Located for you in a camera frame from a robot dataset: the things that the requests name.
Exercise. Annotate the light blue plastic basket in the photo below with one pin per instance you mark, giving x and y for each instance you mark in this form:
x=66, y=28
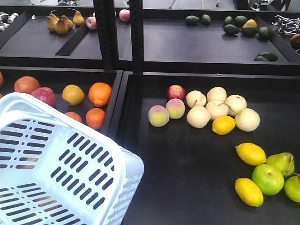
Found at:
x=55, y=170

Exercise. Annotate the peach behind basket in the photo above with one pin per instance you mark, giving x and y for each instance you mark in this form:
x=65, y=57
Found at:
x=158, y=116

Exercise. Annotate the peach near basket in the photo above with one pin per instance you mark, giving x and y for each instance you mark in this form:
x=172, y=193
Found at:
x=176, y=108

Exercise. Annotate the red apple right tray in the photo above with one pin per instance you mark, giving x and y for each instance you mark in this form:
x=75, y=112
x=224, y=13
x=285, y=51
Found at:
x=176, y=91

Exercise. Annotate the white pear front left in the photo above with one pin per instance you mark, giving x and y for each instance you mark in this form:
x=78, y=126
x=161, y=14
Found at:
x=198, y=116

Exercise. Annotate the white pear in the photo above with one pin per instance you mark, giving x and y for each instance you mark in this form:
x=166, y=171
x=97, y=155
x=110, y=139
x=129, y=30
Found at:
x=198, y=116
x=247, y=120

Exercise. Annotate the large navel orange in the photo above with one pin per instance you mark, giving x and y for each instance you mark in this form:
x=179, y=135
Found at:
x=100, y=93

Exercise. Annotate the small orange right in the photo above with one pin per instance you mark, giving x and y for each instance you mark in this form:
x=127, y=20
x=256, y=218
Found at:
x=95, y=118

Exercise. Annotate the small orange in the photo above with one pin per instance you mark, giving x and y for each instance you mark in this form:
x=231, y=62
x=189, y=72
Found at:
x=95, y=118
x=74, y=116

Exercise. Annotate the black wooden fruit stand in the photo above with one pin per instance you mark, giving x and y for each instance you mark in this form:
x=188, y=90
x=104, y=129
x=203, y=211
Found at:
x=189, y=173

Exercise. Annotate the yellow lemon by pears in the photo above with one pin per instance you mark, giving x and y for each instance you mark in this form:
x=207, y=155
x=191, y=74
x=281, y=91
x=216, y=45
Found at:
x=223, y=125

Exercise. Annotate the small orange left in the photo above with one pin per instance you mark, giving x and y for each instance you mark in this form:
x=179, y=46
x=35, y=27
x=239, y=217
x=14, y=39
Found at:
x=74, y=116

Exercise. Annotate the yellow orange citrus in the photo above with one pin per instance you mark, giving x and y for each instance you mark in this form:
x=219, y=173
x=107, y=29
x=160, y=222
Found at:
x=73, y=94

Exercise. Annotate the white pear front right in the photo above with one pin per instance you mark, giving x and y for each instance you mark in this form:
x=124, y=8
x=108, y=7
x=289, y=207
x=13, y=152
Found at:
x=247, y=120

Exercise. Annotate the glossy red apple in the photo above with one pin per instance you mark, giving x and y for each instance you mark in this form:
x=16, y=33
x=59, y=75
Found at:
x=46, y=95

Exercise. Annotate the yellow lemon upper right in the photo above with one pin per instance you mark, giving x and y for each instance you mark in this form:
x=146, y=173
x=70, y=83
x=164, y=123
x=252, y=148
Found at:
x=251, y=153

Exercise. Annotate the yellow lemon lower right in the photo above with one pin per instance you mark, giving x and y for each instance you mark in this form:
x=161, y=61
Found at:
x=248, y=192

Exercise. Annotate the large orange back left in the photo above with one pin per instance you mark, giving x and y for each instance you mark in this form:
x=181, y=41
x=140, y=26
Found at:
x=26, y=84

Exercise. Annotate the green apple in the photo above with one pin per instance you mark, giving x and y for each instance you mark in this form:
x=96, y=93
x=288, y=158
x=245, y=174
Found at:
x=268, y=178

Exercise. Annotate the green pear upper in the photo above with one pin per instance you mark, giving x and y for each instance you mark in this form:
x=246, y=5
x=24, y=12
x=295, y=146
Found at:
x=284, y=162

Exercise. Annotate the green pear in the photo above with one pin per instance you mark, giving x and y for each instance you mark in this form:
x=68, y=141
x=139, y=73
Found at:
x=292, y=188
x=284, y=162

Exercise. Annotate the green pear lower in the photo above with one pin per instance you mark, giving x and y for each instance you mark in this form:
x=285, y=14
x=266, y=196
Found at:
x=292, y=188

